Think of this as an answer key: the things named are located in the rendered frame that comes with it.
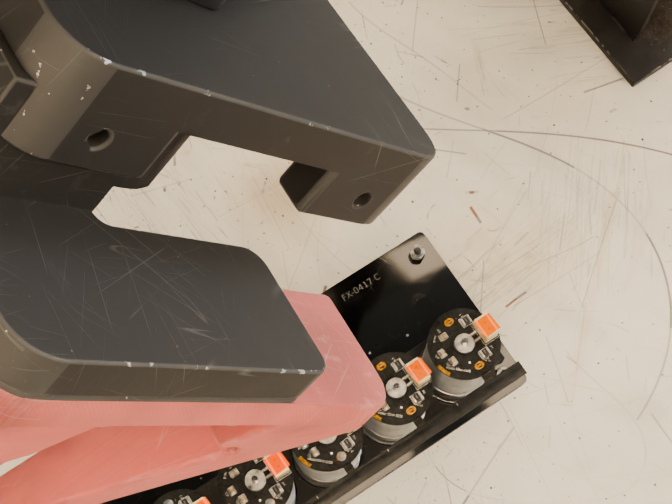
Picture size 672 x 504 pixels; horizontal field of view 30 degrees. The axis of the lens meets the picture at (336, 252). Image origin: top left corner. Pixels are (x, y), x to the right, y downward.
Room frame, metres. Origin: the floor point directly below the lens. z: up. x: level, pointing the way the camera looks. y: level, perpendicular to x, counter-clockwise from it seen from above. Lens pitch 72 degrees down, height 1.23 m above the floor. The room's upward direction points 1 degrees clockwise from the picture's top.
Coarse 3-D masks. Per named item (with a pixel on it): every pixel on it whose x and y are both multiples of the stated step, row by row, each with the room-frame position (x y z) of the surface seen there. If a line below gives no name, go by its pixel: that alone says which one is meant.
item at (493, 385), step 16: (512, 368) 0.09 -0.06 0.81; (496, 384) 0.09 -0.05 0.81; (464, 400) 0.08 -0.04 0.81; (480, 400) 0.08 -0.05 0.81; (448, 416) 0.08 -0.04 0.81; (416, 432) 0.07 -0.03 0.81; (432, 432) 0.07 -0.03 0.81; (400, 448) 0.07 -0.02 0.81; (368, 464) 0.06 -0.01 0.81; (384, 464) 0.06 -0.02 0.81; (352, 480) 0.05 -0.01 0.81; (320, 496) 0.05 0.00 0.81; (336, 496) 0.05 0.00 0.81
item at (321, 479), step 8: (320, 440) 0.07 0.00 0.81; (328, 440) 0.07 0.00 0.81; (296, 464) 0.06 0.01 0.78; (352, 464) 0.06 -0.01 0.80; (304, 472) 0.06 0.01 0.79; (312, 472) 0.06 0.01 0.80; (320, 472) 0.06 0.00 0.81; (328, 472) 0.06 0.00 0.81; (336, 472) 0.06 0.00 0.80; (344, 472) 0.06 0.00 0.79; (312, 480) 0.06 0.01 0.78; (320, 480) 0.06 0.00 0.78; (328, 480) 0.06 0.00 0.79; (336, 480) 0.06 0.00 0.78
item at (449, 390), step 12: (456, 336) 0.10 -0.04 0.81; (468, 336) 0.10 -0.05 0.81; (456, 348) 0.10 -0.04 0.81; (468, 348) 0.10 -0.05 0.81; (432, 372) 0.09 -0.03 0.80; (444, 384) 0.09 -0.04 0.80; (456, 384) 0.09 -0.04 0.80; (468, 384) 0.09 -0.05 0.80; (480, 384) 0.09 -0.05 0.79; (444, 396) 0.09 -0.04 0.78; (456, 396) 0.09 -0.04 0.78
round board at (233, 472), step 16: (240, 464) 0.06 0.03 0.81; (256, 464) 0.06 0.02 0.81; (224, 480) 0.05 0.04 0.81; (240, 480) 0.05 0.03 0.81; (272, 480) 0.05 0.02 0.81; (288, 480) 0.05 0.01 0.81; (224, 496) 0.05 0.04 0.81; (240, 496) 0.05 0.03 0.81; (256, 496) 0.05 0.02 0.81; (272, 496) 0.05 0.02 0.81; (288, 496) 0.05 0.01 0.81
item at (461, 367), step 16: (448, 320) 0.11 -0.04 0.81; (464, 320) 0.11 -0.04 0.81; (432, 336) 0.10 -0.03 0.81; (448, 336) 0.10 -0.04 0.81; (496, 336) 0.10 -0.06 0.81; (432, 352) 0.10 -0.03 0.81; (448, 352) 0.10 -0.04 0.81; (480, 352) 0.10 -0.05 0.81; (496, 352) 0.10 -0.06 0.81; (448, 368) 0.09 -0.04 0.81; (464, 368) 0.09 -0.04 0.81
